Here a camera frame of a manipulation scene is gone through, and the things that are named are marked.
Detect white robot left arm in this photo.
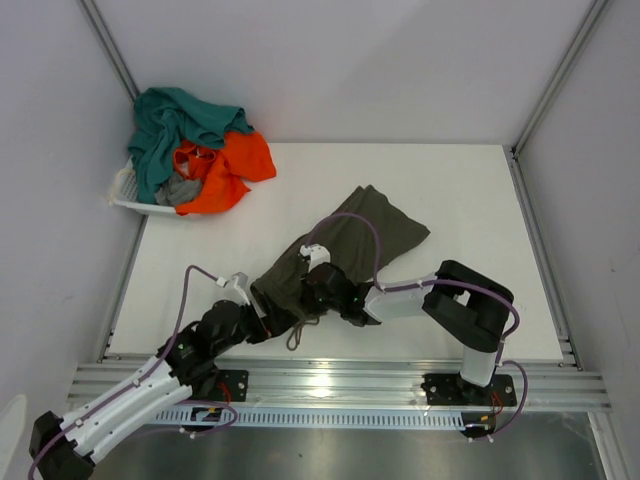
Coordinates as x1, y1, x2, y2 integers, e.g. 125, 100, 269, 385
28, 300, 261, 479

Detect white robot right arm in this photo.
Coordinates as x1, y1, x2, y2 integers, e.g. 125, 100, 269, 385
301, 260, 519, 404

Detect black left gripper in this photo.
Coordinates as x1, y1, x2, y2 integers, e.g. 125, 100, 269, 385
213, 291, 297, 356

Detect white slotted cable duct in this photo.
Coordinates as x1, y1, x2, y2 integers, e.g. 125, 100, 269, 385
150, 404, 479, 431

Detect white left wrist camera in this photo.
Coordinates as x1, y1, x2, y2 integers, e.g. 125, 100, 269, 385
216, 272, 251, 306

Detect olive green shorts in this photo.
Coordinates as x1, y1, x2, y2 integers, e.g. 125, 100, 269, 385
250, 185, 430, 339

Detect grey shorts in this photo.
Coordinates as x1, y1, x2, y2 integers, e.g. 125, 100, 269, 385
154, 173, 202, 207

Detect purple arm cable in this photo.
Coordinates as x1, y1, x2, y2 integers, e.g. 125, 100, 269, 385
304, 212, 531, 444
25, 264, 239, 480

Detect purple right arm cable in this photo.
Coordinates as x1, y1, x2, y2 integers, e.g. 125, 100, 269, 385
304, 212, 531, 444

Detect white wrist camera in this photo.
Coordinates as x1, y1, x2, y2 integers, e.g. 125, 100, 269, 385
216, 272, 251, 306
299, 244, 331, 272

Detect aluminium mounting rail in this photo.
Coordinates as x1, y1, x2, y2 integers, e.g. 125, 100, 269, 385
67, 355, 614, 412

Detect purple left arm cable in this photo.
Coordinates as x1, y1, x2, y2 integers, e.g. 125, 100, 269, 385
25, 264, 239, 480

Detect orange shorts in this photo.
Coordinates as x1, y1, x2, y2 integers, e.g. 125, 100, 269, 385
173, 132, 277, 216

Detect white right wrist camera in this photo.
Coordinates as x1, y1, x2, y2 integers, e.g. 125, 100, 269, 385
299, 244, 331, 272

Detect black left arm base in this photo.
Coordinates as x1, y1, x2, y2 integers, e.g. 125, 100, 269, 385
194, 369, 250, 403

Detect teal shorts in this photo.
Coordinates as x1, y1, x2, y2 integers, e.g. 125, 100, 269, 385
128, 87, 254, 204

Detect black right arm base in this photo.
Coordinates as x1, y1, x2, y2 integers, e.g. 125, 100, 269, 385
421, 373, 518, 407

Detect white plastic laundry basket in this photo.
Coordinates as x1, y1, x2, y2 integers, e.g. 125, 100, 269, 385
108, 157, 177, 217

